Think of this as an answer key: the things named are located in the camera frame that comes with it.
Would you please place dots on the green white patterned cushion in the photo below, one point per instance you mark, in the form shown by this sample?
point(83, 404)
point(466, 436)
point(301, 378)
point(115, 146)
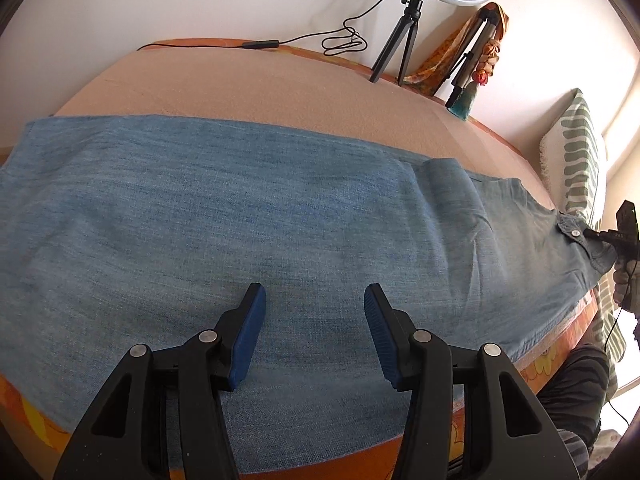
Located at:
point(573, 168)

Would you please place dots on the orange floral scarf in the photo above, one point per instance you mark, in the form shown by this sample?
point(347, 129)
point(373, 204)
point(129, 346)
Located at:
point(428, 75)

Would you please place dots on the orange floral bed sheet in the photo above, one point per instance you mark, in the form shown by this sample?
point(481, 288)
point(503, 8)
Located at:
point(41, 441)

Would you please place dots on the black small tripod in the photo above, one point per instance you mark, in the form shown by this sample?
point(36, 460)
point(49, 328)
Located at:
point(404, 32)

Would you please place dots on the folded silver tripod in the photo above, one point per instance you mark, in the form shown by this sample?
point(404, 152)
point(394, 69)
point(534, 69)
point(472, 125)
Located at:
point(479, 44)

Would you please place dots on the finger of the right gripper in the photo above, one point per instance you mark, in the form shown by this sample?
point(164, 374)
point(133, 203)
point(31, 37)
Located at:
point(603, 236)

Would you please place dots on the right hand grey glove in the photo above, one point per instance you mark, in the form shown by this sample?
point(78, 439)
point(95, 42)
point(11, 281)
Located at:
point(626, 285)

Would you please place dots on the blue denim pants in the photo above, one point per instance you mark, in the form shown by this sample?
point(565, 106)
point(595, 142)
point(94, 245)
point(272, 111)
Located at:
point(117, 230)

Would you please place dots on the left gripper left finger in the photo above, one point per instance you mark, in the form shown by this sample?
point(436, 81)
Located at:
point(123, 434)

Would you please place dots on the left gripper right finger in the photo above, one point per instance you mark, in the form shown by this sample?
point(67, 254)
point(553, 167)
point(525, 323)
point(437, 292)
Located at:
point(471, 415)

